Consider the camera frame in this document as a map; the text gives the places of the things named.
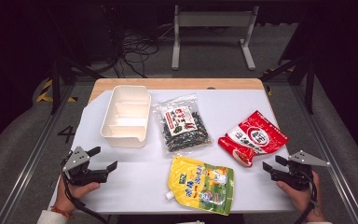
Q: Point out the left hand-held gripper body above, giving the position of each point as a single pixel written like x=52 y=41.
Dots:
x=76 y=160

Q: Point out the yellow spout pouch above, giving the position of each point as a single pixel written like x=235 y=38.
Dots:
x=202 y=186

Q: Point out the aluminium floor rail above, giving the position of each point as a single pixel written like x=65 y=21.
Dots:
x=329 y=149
x=34 y=155

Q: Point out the person's right hand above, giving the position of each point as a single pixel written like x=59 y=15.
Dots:
x=307 y=200

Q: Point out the white divided plastic container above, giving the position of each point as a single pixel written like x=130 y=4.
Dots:
x=126 y=137

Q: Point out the black metal stand frame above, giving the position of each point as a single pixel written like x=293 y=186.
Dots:
x=55 y=84
x=309 y=81

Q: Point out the yellow black hazard tape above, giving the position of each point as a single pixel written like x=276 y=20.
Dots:
x=43 y=93

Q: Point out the person's left hand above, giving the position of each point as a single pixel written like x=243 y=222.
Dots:
x=71 y=194

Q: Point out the clear bag of dried seaweed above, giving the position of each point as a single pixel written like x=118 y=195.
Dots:
x=183 y=127

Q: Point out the red and white food packet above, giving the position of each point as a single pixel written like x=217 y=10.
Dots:
x=254 y=137

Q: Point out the white table sheet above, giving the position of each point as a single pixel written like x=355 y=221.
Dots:
x=136 y=180

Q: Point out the white metal table frame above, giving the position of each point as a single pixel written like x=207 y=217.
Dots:
x=214 y=19

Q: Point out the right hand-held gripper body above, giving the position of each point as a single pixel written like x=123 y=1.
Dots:
x=301 y=174

